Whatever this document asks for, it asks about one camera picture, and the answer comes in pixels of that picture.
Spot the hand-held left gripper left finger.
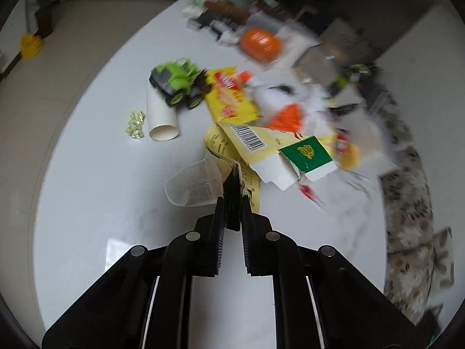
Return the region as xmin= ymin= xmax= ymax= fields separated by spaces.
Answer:
xmin=42 ymin=196 xmax=228 ymax=349

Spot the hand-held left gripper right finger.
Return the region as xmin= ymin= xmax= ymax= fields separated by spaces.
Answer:
xmin=240 ymin=200 xmax=425 ymax=349

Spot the black packet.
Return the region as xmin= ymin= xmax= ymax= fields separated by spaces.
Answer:
xmin=222 ymin=162 xmax=243 ymax=231

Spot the clear plastic cup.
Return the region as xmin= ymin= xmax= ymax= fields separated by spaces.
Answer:
xmin=164 ymin=158 xmax=224 ymax=208

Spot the yellow flattened carton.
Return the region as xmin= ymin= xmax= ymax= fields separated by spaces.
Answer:
xmin=203 ymin=122 xmax=302 ymax=213

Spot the small red wrapper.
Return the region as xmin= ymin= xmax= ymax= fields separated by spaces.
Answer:
xmin=298 ymin=184 xmax=326 ymax=208

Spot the green small carton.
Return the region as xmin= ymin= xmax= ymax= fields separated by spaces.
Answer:
xmin=278 ymin=135 xmax=338 ymax=182

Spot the white paper tube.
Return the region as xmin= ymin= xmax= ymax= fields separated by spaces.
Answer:
xmin=145 ymin=83 xmax=180 ymax=142

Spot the yellow snack packet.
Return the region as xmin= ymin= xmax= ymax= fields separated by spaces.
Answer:
xmin=205 ymin=66 xmax=260 ymax=123

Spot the orange triangular packet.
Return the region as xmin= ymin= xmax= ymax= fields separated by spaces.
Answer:
xmin=267 ymin=104 xmax=306 ymax=133

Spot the gold crumpled wrapper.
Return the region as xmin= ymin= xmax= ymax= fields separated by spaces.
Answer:
xmin=125 ymin=110 xmax=146 ymax=139

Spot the yellow red round packet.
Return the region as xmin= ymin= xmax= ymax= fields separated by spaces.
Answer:
xmin=334 ymin=133 xmax=364 ymax=171

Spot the white crumpled tissue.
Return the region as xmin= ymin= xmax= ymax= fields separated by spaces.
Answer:
xmin=251 ymin=76 xmax=328 ymax=124

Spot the green toy truck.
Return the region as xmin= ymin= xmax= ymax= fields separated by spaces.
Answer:
xmin=149 ymin=58 xmax=215 ymax=110

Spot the green black toy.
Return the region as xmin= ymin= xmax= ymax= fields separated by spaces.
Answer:
xmin=329 ymin=63 xmax=373 ymax=91

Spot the brown cardboard box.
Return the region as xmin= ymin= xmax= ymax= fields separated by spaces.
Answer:
xmin=320 ymin=18 xmax=382 ymax=66

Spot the yellow floor object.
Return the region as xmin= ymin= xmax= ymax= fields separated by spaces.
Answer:
xmin=20 ymin=33 xmax=44 ymax=60

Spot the dark wooden stand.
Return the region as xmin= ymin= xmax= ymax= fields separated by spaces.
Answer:
xmin=25 ymin=0 xmax=62 ymax=39

